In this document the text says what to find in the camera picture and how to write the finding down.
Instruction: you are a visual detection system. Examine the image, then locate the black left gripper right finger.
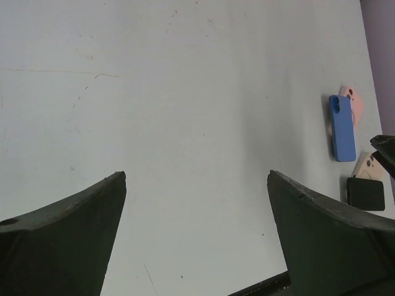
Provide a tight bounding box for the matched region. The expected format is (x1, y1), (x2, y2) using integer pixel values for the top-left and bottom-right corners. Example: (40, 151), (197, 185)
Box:
(267, 171), (394, 295)

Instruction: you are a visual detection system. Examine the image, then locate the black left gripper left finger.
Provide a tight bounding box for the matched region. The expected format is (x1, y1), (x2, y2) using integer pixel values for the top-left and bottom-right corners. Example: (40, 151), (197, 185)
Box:
(1, 171), (127, 295)

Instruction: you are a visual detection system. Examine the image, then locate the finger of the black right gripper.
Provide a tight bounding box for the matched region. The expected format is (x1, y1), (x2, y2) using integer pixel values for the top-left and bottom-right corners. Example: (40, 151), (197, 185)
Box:
(370, 135), (395, 179)

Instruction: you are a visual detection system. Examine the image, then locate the pink phone case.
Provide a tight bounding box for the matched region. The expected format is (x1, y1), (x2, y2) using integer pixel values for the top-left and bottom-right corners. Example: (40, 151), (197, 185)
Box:
(328, 86), (364, 137)

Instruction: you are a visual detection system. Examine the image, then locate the blue smartphone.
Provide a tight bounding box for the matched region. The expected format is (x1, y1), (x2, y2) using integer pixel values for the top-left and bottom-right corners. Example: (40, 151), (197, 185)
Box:
(328, 95), (356, 162)

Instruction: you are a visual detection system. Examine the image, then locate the beige phone case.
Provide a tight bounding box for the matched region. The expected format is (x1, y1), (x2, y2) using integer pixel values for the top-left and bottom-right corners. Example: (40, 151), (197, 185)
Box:
(352, 152), (384, 181)

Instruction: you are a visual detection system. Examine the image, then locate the black table front rail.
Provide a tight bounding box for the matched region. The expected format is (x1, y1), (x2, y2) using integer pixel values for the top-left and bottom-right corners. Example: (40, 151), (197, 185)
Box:
(229, 271), (294, 296)

